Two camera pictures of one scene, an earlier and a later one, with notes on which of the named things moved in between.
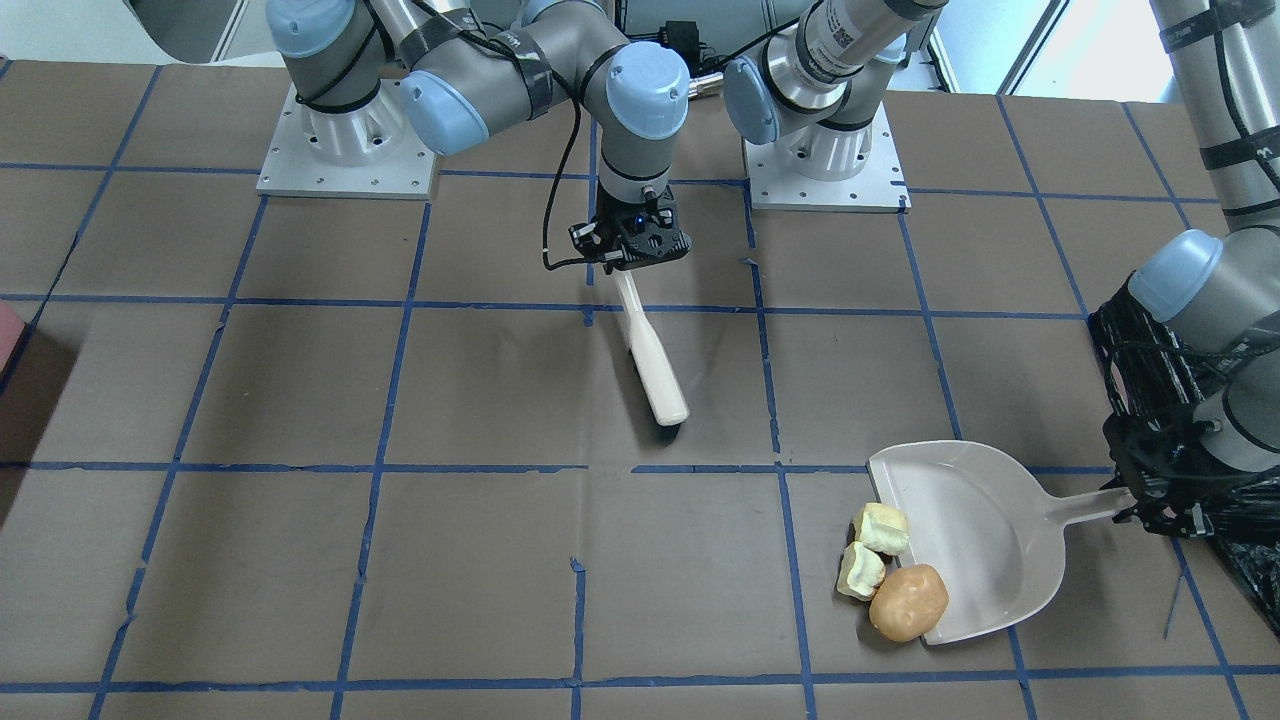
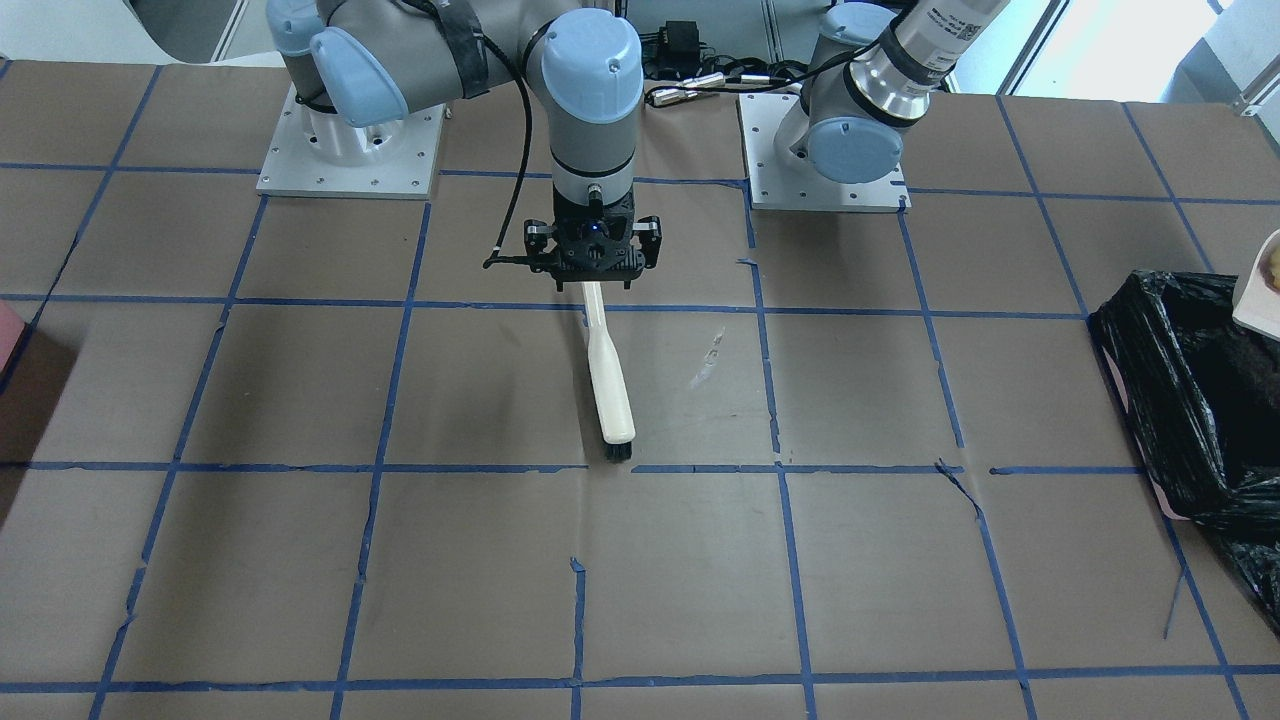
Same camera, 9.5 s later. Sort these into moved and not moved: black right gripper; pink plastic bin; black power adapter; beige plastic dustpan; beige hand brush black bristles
Moved: beige hand brush black bristles; black right gripper; beige plastic dustpan
Not moved: pink plastic bin; black power adapter
